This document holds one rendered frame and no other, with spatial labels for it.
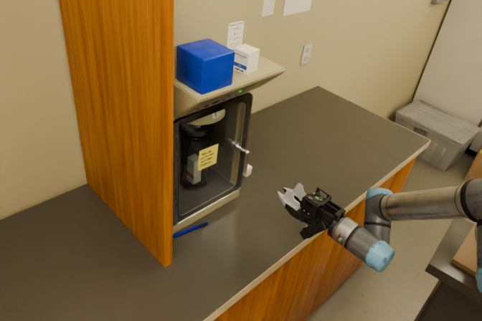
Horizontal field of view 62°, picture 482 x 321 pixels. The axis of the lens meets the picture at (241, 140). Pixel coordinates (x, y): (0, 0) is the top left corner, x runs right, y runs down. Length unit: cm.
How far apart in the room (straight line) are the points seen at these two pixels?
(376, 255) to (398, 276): 165
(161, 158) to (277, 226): 59
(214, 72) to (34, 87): 62
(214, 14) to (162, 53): 24
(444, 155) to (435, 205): 268
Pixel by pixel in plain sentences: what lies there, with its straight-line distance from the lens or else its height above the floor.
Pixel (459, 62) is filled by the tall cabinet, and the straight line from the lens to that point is 393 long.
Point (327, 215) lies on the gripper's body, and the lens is 115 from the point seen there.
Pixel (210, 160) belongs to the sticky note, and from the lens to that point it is 126.
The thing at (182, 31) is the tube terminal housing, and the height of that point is 163.
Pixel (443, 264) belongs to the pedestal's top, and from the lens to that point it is 155.
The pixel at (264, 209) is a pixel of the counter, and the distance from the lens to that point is 149.
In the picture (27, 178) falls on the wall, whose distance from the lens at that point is 152.
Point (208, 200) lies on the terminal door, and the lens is 137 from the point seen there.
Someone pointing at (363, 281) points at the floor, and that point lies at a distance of 263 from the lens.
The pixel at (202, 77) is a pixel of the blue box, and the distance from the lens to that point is 93.
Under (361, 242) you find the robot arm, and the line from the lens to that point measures 112.
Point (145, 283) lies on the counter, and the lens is 127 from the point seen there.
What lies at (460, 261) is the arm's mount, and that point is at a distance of 156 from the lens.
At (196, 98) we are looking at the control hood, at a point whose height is 151.
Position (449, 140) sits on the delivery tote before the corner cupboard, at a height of 31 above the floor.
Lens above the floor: 196
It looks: 34 degrees down
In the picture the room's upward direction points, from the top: 7 degrees clockwise
